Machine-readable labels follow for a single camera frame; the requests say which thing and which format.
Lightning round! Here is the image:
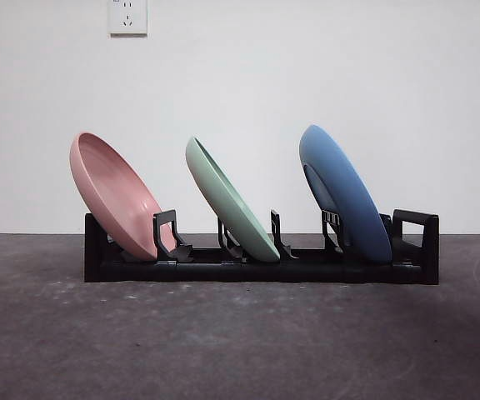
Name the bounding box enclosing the green plastic plate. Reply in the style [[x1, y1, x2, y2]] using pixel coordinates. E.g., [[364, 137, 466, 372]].
[[184, 135, 282, 263]]

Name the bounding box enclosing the blue plastic plate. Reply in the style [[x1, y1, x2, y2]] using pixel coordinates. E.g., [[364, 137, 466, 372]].
[[297, 123, 393, 267]]

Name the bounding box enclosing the pink plastic plate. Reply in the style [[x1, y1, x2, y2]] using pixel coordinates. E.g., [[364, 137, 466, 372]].
[[68, 132, 164, 260]]

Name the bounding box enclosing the black plastic dish rack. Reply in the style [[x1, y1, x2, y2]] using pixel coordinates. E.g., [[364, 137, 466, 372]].
[[84, 207, 440, 287]]

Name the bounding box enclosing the white wall socket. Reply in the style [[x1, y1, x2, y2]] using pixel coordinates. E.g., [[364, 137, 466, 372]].
[[108, 0, 148, 38]]

